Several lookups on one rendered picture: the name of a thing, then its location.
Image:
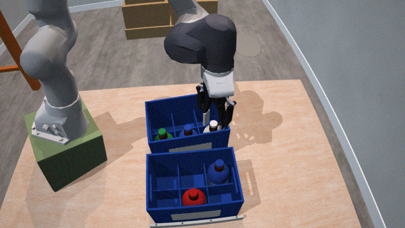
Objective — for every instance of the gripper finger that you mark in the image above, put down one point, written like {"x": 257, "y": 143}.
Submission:
{"x": 225, "y": 115}
{"x": 203, "y": 104}

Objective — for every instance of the blue bottle crate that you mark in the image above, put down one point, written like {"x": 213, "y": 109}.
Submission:
{"x": 173, "y": 114}
{"x": 164, "y": 203}

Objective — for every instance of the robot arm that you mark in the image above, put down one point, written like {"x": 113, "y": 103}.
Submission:
{"x": 210, "y": 40}

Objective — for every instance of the white bottle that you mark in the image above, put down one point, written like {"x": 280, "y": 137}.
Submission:
{"x": 213, "y": 126}

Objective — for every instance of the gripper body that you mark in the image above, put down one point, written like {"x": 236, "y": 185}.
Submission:
{"x": 221, "y": 100}

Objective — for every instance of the red bottle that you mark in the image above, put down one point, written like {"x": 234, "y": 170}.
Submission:
{"x": 193, "y": 197}

